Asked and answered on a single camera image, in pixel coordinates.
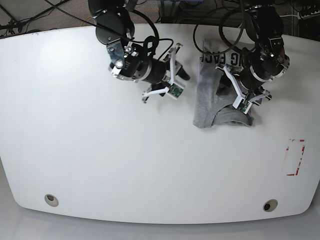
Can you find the left table cable grommet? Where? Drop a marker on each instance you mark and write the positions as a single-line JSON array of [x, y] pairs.
[[51, 200]]

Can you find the right table cable grommet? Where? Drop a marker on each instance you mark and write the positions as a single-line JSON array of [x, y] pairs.
[[270, 205]]

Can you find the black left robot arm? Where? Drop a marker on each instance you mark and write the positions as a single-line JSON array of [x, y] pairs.
[[259, 20]]

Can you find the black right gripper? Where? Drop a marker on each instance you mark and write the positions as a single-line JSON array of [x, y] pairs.
[[130, 63]]

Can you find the red tape rectangle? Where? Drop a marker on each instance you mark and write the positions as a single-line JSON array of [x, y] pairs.
[[293, 157]]

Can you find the white power strip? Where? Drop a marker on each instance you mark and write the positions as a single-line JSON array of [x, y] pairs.
[[309, 11]]

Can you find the table cable grommet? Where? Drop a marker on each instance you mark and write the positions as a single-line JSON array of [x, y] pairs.
[[51, 200], [270, 205]]

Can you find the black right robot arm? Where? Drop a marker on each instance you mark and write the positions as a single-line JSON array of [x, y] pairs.
[[114, 25]]

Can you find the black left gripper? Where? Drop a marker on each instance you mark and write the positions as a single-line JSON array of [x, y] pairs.
[[266, 62]]

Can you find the grey T-shirt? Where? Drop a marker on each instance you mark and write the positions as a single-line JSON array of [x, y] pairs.
[[212, 109]]

